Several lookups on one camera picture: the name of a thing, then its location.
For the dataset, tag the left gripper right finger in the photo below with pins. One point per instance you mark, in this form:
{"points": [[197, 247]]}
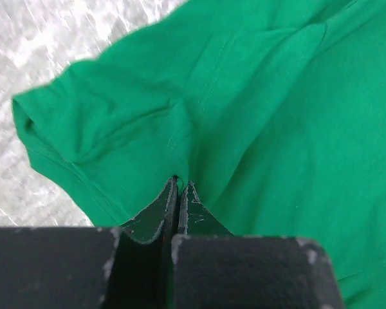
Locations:
{"points": [[214, 269]]}

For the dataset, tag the green t-shirt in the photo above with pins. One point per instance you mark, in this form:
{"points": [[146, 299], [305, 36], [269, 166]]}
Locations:
{"points": [[275, 110]]}

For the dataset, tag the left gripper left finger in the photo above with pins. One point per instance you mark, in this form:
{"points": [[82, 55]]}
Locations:
{"points": [[91, 267]]}

